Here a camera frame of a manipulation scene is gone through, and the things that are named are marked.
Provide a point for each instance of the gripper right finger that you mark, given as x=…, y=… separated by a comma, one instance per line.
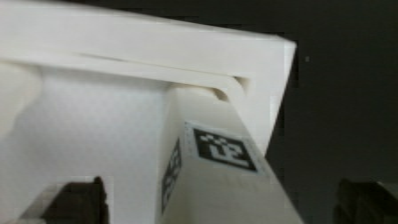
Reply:
x=367, y=203

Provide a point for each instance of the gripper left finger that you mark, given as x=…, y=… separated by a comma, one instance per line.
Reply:
x=77, y=206

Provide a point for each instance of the white desk tabletop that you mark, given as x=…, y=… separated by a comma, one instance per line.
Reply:
x=86, y=135

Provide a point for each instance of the white L-shaped wall fence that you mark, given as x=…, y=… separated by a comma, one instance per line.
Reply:
x=88, y=38

